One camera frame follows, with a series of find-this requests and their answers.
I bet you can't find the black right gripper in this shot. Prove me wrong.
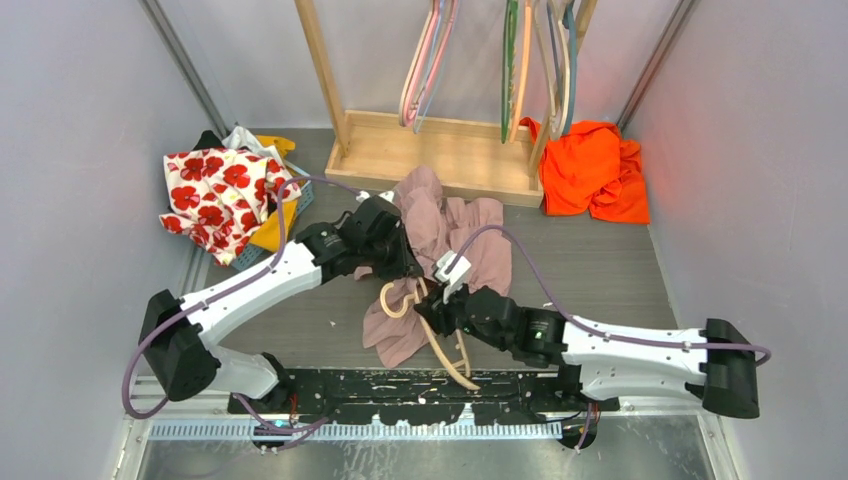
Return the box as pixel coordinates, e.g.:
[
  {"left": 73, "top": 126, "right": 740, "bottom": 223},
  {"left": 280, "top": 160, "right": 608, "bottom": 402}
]
[{"left": 415, "top": 275, "right": 511, "bottom": 350}]

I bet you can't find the beige plastic hanger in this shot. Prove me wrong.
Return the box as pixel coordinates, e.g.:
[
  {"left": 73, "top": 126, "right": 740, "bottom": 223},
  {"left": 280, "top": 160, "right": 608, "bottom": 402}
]
[{"left": 378, "top": 277, "right": 481, "bottom": 392}]

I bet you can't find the pink pleated skirt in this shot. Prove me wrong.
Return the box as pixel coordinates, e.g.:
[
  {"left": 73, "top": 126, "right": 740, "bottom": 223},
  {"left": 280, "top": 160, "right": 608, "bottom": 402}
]
[{"left": 362, "top": 166, "right": 512, "bottom": 368}]

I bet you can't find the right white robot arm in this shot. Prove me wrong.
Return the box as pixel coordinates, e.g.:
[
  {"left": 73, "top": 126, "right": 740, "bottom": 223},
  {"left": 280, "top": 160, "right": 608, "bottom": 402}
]
[{"left": 414, "top": 286, "right": 760, "bottom": 419}]

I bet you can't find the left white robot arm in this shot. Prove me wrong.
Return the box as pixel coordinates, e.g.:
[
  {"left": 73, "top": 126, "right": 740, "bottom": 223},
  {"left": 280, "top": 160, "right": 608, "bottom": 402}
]
[{"left": 141, "top": 192, "right": 422, "bottom": 413}]

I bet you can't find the light blue hanger on rack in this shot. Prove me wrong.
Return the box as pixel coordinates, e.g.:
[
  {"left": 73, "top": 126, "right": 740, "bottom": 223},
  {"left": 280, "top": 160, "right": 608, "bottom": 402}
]
[{"left": 411, "top": 0, "right": 458, "bottom": 136}]

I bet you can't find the wooden hanger rack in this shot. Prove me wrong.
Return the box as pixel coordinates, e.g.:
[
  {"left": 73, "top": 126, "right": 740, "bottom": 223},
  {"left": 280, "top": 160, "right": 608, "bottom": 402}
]
[{"left": 296, "top": 1, "right": 596, "bottom": 207}]

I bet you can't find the pink hanger on rack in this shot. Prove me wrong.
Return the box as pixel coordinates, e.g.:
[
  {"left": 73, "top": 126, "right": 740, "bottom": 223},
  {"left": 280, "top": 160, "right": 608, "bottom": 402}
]
[{"left": 398, "top": 0, "right": 458, "bottom": 129}]

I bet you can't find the peach hanger on rack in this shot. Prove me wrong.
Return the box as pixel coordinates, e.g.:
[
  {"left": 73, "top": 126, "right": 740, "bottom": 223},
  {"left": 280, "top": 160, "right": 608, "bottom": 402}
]
[{"left": 511, "top": 0, "right": 533, "bottom": 137}]

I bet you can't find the cream hanger on rack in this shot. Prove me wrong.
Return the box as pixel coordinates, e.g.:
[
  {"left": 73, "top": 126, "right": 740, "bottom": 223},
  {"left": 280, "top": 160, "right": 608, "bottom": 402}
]
[{"left": 533, "top": 1, "right": 569, "bottom": 140}]

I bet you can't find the teal hanger on rack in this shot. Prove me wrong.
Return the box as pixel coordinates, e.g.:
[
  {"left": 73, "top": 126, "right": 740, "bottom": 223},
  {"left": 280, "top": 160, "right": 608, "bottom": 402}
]
[{"left": 561, "top": 1, "right": 578, "bottom": 136}]

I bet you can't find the blue plastic basket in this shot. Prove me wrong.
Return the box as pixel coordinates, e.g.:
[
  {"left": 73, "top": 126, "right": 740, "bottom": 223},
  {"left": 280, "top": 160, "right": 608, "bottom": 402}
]
[{"left": 230, "top": 162, "right": 317, "bottom": 273}]

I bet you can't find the yellow garment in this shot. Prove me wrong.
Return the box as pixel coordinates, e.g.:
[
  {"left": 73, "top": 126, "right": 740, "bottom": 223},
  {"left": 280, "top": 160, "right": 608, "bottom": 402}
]
[{"left": 249, "top": 136, "right": 300, "bottom": 252}]

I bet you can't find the red poppy print garment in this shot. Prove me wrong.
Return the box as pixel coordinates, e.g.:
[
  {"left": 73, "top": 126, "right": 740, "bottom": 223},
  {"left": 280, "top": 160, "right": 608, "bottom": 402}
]
[{"left": 159, "top": 148, "right": 303, "bottom": 266}]

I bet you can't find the orange garment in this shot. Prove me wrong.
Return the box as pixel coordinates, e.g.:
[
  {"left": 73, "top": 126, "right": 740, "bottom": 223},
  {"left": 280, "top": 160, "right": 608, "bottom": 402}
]
[{"left": 538, "top": 120, "right": 651, "bottom": 225}]

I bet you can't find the black garment in basket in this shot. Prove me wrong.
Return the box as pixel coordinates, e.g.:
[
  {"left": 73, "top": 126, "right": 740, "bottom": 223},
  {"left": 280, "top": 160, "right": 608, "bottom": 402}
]
[{"left": 192, "top": 130, "right": 224, "bottom": 151}]

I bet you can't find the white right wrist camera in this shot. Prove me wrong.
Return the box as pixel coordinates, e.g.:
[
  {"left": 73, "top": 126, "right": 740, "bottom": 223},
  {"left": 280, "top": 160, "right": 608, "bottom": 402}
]
[{"left": 434, "top": 250, "right": 471, "bottom": 304}]

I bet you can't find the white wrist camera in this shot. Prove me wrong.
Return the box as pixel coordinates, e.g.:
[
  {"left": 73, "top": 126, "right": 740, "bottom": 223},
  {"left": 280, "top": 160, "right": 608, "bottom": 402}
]
[
  {"left": 434, "top": 250, "right": 471, "bottom": 304},
  {"left": 355, "top": 190, "right": 395, "bottom": 204}
]

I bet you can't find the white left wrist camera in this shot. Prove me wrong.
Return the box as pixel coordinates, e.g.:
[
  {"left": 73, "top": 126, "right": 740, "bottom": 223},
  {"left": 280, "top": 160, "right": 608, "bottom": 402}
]
[{"left": 355, "top": 190, "right": 395, "bottom": 204}]

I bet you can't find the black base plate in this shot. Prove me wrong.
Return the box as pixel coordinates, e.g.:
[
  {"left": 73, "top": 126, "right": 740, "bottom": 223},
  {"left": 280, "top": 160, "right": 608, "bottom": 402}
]
[{"left": 251, "top": 368, "right": 588, "bottom": 426}]

